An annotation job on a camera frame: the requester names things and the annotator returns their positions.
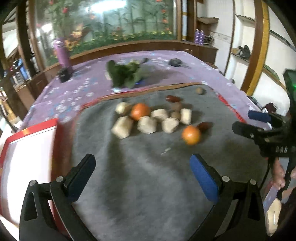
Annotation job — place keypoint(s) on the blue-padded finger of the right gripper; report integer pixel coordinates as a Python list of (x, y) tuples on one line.
[(260, 115)]

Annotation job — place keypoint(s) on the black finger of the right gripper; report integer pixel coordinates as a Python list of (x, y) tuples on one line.
[(258, 135)]

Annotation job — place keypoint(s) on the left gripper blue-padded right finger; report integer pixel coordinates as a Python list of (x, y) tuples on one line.
[(207, 177)]

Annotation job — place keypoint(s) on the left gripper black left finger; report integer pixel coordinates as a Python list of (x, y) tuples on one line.
[(77, 178)]

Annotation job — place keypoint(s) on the orange tangerine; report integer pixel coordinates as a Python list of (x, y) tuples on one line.
[(191, 135), (140, 110)]

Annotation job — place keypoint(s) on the beige fruit chunk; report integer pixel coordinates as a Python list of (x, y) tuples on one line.
[(123, 108), (169, 125), (147, 125), (186, 116), (159, 114), (122, 127)]

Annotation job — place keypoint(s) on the round brown longan fruit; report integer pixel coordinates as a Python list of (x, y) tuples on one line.
[(200, 90)]

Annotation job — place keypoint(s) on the red jujube date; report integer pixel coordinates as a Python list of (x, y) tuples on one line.
[(204, 126), (173, 99)]

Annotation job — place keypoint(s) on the person's right hand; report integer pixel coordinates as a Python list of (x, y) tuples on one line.
[(278, 175)]

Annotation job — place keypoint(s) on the red white shallow box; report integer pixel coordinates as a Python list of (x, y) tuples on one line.
[(39, 153)]

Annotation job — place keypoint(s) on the grey fuzzy mat red trim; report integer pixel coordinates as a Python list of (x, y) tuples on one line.
[(142, 187)]

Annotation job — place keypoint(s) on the small brown nut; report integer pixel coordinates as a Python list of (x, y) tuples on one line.
[(176, 114)]

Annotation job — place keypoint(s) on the purple floral tablecloth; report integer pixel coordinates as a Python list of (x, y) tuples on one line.
[(91, 81)]

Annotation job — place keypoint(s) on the black bottle base holder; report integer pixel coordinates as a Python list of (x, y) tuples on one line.
[(65, 74)]

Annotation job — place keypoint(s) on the green leafy vegetable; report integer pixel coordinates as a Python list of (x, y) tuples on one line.
[(126, 75)]

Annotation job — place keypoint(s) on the purple spray cans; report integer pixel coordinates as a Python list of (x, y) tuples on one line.
[(199, 37)]

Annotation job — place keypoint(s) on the black car key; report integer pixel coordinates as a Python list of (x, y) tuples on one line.
[(177, 63)]

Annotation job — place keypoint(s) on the purple water bottle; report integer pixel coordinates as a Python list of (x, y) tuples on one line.
[(62, 53)]

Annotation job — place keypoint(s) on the glass floral display panel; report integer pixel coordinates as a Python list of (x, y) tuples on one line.
[(86, 25)]

